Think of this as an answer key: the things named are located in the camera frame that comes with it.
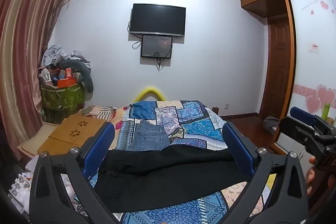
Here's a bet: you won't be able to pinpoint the yellow foam tube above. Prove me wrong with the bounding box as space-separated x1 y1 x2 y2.
134 86 165 103

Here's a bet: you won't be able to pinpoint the grey plush pillow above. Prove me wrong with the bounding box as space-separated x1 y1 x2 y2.
59 59 94 94

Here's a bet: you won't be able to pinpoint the black pants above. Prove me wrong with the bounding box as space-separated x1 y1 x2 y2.
93 147 250 214

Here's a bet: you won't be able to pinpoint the grey bag on floor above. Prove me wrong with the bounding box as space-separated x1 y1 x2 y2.
263 116 283 133

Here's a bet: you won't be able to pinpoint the blue patterned patchwork quilt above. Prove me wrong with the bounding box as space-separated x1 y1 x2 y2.
73 100 279 224

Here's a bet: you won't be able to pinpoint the blue jeans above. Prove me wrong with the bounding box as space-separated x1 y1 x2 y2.
117 120 172 152

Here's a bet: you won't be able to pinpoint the beige cushion mat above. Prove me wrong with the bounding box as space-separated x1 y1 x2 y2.
16 121 65 160

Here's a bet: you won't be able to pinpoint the striped pink curtain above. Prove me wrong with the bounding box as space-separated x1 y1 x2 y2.
0 0 74 157

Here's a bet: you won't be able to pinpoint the green storage bag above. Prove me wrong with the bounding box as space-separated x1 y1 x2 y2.
40 83 86 112

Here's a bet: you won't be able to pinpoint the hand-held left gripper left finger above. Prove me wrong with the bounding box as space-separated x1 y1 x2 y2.
28 121 121 224

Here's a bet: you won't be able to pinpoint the black wall television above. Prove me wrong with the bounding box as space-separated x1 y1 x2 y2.
130 3 186 38

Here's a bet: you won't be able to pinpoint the pile of grey clothes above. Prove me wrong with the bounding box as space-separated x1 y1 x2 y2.
42 45 91 67

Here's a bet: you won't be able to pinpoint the brown wooden door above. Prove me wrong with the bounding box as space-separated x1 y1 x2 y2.
259 15 292 119

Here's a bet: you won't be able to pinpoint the small black monitor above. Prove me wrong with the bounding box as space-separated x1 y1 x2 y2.
141 35 173 59

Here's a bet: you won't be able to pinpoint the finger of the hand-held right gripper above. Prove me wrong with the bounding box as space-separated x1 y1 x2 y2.
279 115 326 152
290 107 336 132

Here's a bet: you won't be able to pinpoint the orange box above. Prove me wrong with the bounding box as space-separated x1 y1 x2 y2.
57 78 78 88

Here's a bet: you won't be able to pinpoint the green bottle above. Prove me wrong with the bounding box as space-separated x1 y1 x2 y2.
322 102 331 121

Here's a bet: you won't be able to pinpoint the person's right hand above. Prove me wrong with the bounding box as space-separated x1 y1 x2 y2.
306 156 319 197

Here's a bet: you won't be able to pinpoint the floral orange bed sheet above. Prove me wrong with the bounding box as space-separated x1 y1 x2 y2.
81 105 132 135

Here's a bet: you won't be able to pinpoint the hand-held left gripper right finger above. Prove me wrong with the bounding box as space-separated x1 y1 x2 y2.
222 121 309 224

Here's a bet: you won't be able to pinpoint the wooden lap desk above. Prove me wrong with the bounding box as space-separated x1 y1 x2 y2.
37 116 108 157

